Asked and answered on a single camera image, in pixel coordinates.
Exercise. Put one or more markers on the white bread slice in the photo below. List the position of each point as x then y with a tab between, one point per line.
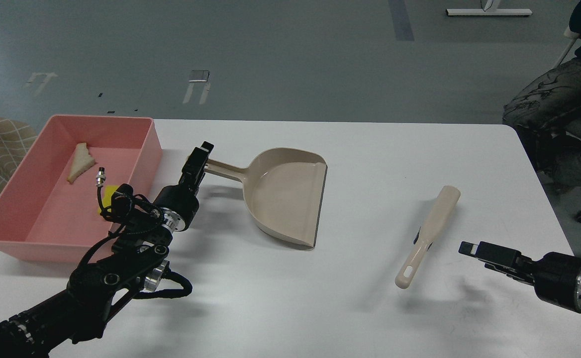
81	162

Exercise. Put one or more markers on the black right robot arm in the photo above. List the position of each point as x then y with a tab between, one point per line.
556	278

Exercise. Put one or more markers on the white stand base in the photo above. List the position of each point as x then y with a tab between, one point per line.
524	12

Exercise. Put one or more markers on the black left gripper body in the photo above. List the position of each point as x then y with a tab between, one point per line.
180	199

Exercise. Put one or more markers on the person in dark clothes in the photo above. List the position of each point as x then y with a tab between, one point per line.
546	116

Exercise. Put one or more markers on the yellow green sponge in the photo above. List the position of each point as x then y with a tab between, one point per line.
104	197

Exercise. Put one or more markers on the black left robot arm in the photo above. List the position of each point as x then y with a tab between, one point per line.
130	263

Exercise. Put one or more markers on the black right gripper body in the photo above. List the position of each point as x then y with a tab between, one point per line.
556	279

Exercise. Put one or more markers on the pink plastic bin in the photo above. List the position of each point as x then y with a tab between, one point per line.
42	216

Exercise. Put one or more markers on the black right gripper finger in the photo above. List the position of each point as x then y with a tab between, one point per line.
516	274
497	257

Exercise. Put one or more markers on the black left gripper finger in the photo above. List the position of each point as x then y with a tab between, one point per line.
192	170
206	150

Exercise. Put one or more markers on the beige plastic dustpan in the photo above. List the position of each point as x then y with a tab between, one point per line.
283	190

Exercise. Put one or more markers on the beige hand brush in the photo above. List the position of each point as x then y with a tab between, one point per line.
430	230

